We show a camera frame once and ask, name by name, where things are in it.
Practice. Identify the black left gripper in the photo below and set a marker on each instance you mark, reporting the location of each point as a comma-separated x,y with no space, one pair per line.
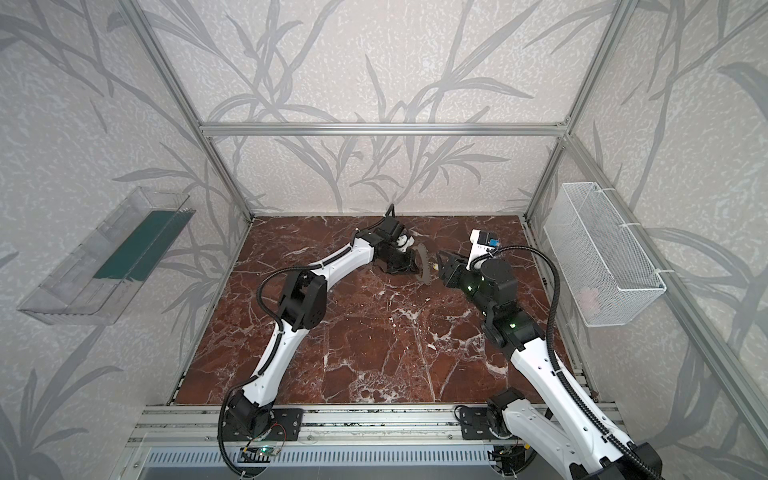
405,259

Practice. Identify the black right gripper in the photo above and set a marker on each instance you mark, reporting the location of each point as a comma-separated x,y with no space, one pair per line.
448,270

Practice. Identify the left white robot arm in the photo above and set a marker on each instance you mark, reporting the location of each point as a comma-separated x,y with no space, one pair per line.
296,299

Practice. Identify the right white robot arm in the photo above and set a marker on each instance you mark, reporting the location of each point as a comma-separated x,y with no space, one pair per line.
578,440

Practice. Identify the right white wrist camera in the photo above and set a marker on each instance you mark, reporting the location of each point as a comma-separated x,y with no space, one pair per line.
482,242

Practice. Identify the white wire mesh basket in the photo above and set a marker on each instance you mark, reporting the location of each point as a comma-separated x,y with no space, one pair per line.
609,275

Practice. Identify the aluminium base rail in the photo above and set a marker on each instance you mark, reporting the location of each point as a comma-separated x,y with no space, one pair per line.
319,435

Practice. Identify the clear plastic wall bin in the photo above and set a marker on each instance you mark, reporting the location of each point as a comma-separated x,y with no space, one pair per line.
96,282

